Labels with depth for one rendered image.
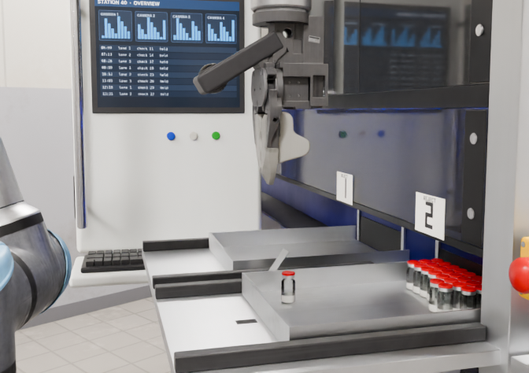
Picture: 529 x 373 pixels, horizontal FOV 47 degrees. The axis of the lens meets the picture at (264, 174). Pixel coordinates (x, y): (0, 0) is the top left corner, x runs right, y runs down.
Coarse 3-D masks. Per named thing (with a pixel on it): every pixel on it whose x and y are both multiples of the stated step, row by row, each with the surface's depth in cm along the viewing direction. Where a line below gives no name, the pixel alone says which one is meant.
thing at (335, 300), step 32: (256, 288) 90; (320, 288) 102; (352, 288) 102; (384, 288) 102; (288, 320) 86; (320, 320) 86; (352, 320) 76; (384, 320) 77; (416, 320) 79; (448, 320) 80; (480, 320) 81
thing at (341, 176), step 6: (342, 174) 125; (348, 174) 122; (342, 180) 125; (348, 180) 122; (342, 186) 125; (348, 186) 123; (342, 192) 126; (348, 192) 123; (342, 198) 126; (348, 198) 123
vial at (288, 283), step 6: (282, 276) 94; (288, 276) 93; (294, 276) 94; (282, 282) 94; (288, 282) 93; (294, 282) 94; (282, 288) 94; (288, 288) 93; (294, 288) 94; (282, 294) 94; (288, 294) 94; (294, 294) 94; (282, 300) 94; (288, 300) 94; (294, 300) 94
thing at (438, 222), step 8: (416, 192) 95; (416, 200) 95; (424, 200) 93; (432, 200) 91; (440, 200) 89; (416, 208) 96; (424, 208) 93; (440, 208) 89; (416, 216) 96; (424, 216) 93; (440, 216) 89; (416, 224) 96; (424, 224) 93; (432, 224) 91; (440, 224) 89; (424, 232) 93; (432, 232) 91; (440, 232) 89
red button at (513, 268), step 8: (512, 264) 68; (520, 264) 67; (528, 264) 66; (512, 272) 68; (520, 272) 67; (528, 272) 66; (512, 280) 68; (520, 280) 67; (528, 280) 66; (520, 288) 67; (528, 288) 66
